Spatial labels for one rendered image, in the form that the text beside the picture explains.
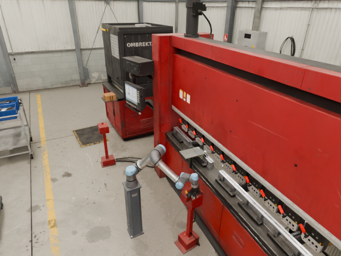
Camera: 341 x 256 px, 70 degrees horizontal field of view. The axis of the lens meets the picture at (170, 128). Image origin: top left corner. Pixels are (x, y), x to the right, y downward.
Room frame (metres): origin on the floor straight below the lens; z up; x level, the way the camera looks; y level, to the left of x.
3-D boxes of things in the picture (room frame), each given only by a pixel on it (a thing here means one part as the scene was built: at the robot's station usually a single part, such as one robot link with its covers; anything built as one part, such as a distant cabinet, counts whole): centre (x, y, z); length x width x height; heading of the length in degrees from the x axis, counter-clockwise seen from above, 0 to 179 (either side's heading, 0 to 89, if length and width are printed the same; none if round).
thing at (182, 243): (2.05, -0.22, 0.06); 0.25 x 0.20 x 0.12; 126
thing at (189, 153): (2.58, -0.27, 1.00); 0.26 x 0.18 x 0.01; 114
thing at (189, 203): (2.07, -0.25, 0.75); 0.20 x 0.16 x 0.18; 36
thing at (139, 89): (3.52, 0.54, 1.42); 0.45 x 0.12 x 0.36; 38
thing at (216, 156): (2.30, -0.56, 1.18); 0.15 x 0.09 x 0.17; 24
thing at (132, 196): (2.23, 0.44, 0.39); 0.18 x 0.18 x 0.77; 28
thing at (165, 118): (3.60, -0.16, 1.15); 0.85 x 0.25 x 2.30; 114
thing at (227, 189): (2.07, -0.60, 0.89); 0.30 x 0.05 x 0.03; 24
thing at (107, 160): (3.74, 1.16, 0.41); 0.25 x 0.20 x 0.83; 114
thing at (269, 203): (1.57, -0.89, 1.18); 0.15 x 0.09 x 0.17; 24
